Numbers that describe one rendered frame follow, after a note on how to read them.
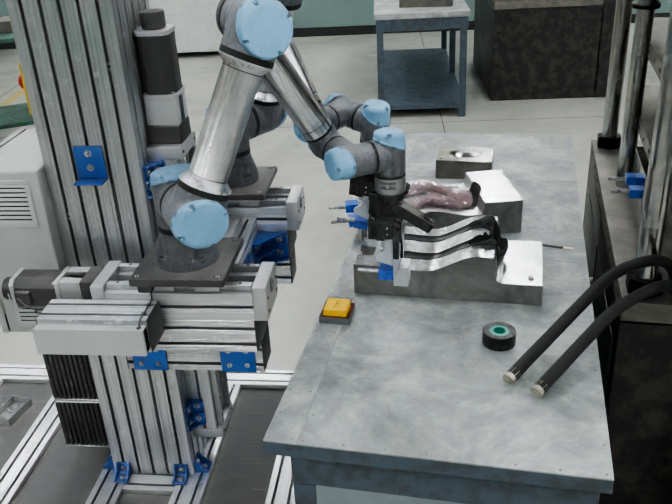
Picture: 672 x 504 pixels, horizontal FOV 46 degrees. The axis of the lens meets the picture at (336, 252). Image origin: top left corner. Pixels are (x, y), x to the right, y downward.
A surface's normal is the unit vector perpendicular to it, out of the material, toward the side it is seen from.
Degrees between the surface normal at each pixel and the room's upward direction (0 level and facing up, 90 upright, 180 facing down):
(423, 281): 90
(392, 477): 90
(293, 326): 0
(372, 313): 0
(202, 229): 97
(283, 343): 0
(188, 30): 90
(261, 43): 81
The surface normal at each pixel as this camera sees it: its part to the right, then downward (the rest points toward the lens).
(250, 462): -0.05, -0.89
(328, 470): -0.22, 0.45
